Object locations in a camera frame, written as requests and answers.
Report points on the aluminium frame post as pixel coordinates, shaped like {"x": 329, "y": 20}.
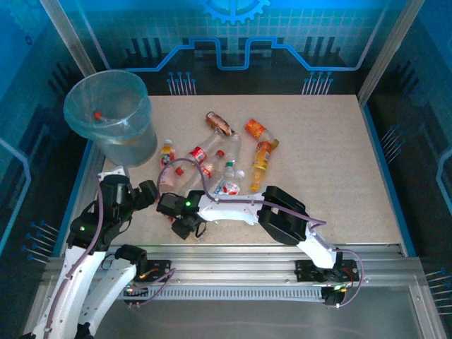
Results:
{"x": 392, "y": 42}
{"x": 76, "y": 42}

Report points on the translucent plastic bin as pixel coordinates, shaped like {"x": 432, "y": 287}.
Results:
{"x": 134, "y": 152}

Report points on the pink peach tea bottle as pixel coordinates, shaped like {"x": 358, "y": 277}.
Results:
{"x": 167, "y": 155}

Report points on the aluminium extrusion rail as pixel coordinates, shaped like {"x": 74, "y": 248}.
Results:
{"x": 229, "y": 261}

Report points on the clear bottle green label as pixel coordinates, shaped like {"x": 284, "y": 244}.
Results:
{"x": 233, "y": 148}

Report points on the grey metal panel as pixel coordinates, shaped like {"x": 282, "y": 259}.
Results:
{"x": 229, "y": 318}

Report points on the cola bottle plain red label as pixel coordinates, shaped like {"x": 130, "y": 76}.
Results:
{"x": 197, "y": 154}

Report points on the cola bottle flower label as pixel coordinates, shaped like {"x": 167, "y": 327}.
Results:
{"x": 208, "y": 171}

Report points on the orange label juice bottle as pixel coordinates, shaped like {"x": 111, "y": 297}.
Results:
{"x": 256, "y": 129}

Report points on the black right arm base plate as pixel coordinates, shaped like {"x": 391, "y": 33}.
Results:
{"x": 307, "y": 272}

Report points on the yellow juice bottle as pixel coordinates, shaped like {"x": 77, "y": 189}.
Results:
{"x": 262, "y": 159}

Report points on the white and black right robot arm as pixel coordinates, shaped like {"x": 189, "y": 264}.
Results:
{"x": 233, "y": 208}

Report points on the blue plastic bin liner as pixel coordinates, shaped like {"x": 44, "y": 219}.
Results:
{"x": 106, "y": 92}

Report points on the black controller module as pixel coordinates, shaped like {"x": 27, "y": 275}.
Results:
{"x": 332, "y": 298}

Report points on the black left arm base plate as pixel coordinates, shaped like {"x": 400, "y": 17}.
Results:
{"x": 157, "y": 265}

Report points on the brown label plastic bottle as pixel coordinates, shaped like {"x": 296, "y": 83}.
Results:
{"x": 219, "y": 123}

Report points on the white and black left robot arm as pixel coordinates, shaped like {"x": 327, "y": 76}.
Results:
{"x": 70, "y": 282}

